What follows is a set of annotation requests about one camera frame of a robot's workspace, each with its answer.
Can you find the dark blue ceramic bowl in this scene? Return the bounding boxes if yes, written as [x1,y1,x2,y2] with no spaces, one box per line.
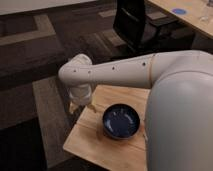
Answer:
[102,104,140,140]

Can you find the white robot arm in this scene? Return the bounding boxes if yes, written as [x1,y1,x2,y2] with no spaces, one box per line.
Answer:
[58,50,213,171]

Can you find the clear glass on desk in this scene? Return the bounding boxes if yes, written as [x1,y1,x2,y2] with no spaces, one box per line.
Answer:
[199,10,210,22]

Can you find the black office chair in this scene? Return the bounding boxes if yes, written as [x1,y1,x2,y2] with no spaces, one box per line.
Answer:
[109,0,188,64]

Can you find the wooden desk in background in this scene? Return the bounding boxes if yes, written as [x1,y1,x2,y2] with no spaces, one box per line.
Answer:
[147,0,213,39]

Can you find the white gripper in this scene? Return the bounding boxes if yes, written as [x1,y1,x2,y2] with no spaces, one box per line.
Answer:
[69,84,97,114]

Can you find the blue round disc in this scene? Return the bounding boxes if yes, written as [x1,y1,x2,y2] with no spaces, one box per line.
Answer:
[172,8,187,15]

